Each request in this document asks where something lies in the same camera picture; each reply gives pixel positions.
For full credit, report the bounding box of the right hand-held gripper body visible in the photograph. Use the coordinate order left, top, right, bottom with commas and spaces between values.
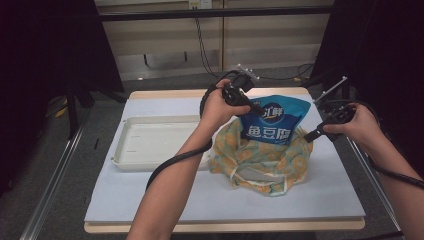
314, 76, 356, 127

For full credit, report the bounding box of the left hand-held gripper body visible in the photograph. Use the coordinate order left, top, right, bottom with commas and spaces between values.
221, 64, 261, 108

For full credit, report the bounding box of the blue snack packet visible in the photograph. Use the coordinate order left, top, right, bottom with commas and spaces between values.
239, 94, 312, 146

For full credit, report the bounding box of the lemon print cloth bag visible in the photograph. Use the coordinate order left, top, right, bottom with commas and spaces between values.
209, 118, 314, 197

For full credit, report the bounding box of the white plastic tray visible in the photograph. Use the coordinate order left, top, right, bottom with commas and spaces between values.
110, 114, 214, 173

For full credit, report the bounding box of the person's right hand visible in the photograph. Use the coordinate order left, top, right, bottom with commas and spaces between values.
322, 102, 384, 148

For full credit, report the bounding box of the person's left hand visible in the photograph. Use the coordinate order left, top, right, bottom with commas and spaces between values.
199, 78, 251, 129

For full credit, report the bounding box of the black horizontal bar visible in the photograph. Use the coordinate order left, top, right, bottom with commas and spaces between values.
99, 5, 334, 23

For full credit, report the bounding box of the white table mat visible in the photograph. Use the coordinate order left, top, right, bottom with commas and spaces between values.
84, 94, 367, 224

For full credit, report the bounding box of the black metal stand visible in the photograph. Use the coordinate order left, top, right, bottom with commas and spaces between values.
64, 79, 128, 141

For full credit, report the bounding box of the black floor cable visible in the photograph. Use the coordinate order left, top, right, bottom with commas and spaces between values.
258, 62, 316, 83

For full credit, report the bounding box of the black hanging wall cable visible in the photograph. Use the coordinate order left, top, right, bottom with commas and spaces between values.
194, 18, 222, 80

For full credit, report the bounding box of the aluminium floor frame rail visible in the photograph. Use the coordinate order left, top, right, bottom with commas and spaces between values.
19, 109, 93, 240
346, 136, 406, 240

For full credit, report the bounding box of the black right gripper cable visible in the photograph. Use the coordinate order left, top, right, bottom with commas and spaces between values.
328, 99, 424, 190

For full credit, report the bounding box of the white wall socket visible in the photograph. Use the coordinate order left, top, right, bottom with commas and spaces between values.
188, 0, 214, 10

